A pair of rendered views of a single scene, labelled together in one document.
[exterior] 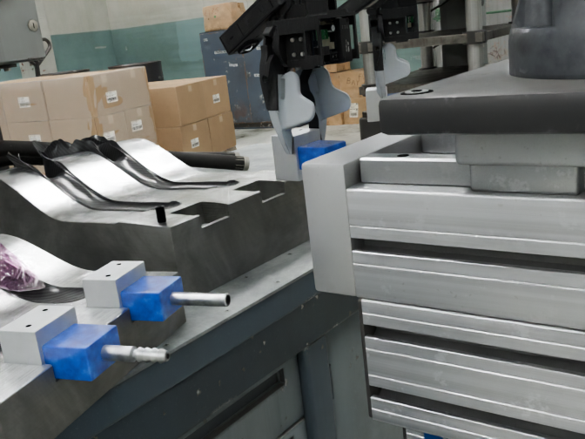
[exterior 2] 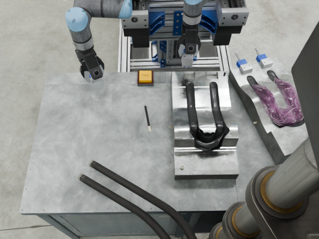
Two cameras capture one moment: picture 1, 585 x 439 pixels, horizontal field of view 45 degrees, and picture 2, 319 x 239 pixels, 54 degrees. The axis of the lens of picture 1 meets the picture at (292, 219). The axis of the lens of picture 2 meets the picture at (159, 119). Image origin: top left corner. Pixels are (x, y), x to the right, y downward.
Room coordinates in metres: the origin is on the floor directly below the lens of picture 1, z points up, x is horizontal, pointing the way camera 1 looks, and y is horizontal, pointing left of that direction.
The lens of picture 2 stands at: (1.56, 0.65, 2.08)
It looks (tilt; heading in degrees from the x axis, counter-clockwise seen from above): 61 degrees down; 231
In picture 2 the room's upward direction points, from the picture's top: straight up
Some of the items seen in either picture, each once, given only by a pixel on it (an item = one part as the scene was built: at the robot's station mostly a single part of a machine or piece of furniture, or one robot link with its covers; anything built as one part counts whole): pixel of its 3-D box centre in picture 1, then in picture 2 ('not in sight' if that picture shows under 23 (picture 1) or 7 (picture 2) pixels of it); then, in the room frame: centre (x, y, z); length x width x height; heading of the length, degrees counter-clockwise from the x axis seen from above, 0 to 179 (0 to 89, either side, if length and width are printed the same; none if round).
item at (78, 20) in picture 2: not in sight; (78, 24); (1.24, -0.20, 1.25); 0.09 x 0.08 x 0.11; 47
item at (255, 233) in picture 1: (117, 202); (202, 119); (0.98, 0.24, 0.87); 0.50 x 0.26 x 0.14; 51
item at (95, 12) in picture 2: not in sight; (88, 6); (1.16, -0.26, 1.25); 0.11 x 0.11 x 0.08; 47
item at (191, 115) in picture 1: (148, 131); not in sight; (5.99, 1.11, 0.37); 1.20 x 0.82 x 0.74; 64
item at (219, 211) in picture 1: (202, 223); (211, 77); (0.80, 0.10, 0.87); 0.05 x 0.05 x 0.04; 51
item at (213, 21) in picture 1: (225, 16); not in sight; (8.38, 0.49, 1.26); 0.42 x 0.33 x 0.29; 56
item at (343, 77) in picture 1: (346, 84); not in sight; (7.68, -0.75, 0.42); 0.86 x 0.33 x 0.83; 56
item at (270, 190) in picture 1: (260, 199); (188, 77); (0.88, 0.04, 0.87); 0.05 x 0.05 x 0.04; 51
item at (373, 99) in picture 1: (404, 101); (92, 75); (1.24, -0.22, 0.93); 0.13 x 0.05 x 0.05; 80
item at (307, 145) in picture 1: (329, 155); (187, 51); (0.82, -0.05, 0.93); 0.13 x 0.05 x 0.05; 49
